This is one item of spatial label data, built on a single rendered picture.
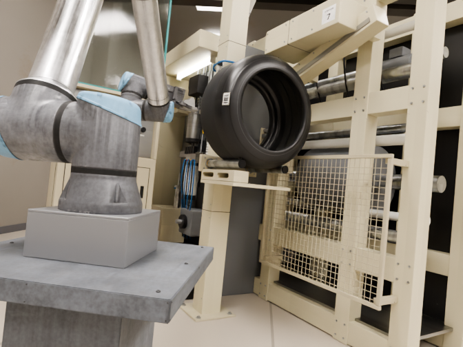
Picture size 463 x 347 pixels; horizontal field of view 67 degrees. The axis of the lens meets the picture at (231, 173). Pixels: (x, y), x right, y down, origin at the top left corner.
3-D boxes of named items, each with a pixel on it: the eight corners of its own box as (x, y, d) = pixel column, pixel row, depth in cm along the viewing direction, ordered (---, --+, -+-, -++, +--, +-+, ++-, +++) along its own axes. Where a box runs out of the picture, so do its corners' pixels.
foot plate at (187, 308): (177, 305, 220) (177, 301, 220) (214, 301, 234) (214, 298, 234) (196, 322, 197) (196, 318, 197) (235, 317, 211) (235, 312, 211)
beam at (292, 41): (262, 54, 224) (265, 31, 224) (293, 65, 237) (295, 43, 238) (337, 22, 172) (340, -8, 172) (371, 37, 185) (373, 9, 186)
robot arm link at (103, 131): (125, 170, 77) (132, 91, 77) (49, 164, 77) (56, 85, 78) (145, 172, 92) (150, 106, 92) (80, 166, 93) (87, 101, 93)
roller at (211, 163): (206, 160, 203) (213, 159, 206) (206, 167, 204) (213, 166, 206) (238, 159, 174) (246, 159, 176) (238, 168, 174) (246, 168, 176)
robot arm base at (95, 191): (125, 217, 74) (129, 170, 75) (39, 209, 75) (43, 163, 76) (151, 210, 93) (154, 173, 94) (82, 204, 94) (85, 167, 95)
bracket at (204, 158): (198, 171, 204) (199, 153, 204) (253, 177, 224) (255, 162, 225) (200, 171, 201) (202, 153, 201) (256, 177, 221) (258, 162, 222)
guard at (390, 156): (258, 261, 231) (268, 156, 233) (260, 261, 232) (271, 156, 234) (378, 310, 155) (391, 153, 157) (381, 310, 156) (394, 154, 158)
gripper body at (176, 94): (187, 90, 163) (163, 80, 157) (183, 107, 163) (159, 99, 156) (180, 93, 170) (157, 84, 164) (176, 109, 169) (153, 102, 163)
